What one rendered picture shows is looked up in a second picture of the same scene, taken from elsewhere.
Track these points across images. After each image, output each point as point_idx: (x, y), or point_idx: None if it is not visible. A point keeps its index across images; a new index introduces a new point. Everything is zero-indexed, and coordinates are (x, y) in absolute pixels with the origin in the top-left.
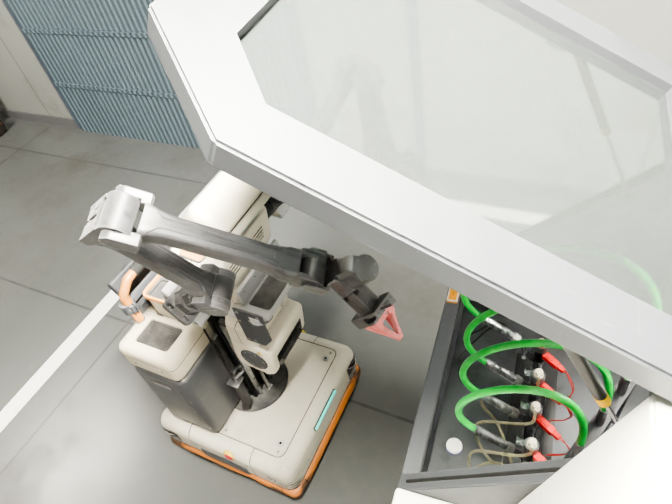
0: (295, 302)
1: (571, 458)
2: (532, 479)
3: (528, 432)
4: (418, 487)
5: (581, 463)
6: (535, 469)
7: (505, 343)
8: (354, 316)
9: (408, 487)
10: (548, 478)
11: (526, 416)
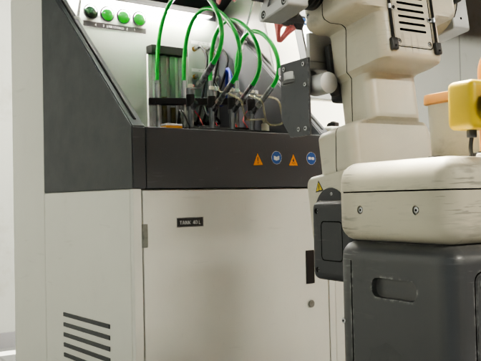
0: (314, 176)
1: (256, 59)
2: (274, 70)
3: (235, 122)
4: (318, 122)
5: (270, 24)
6: (270, 67)
7: (243, 22)
8: (300, 21)
9: (323, 127)
10: (270, 65)
11: (235, 104)
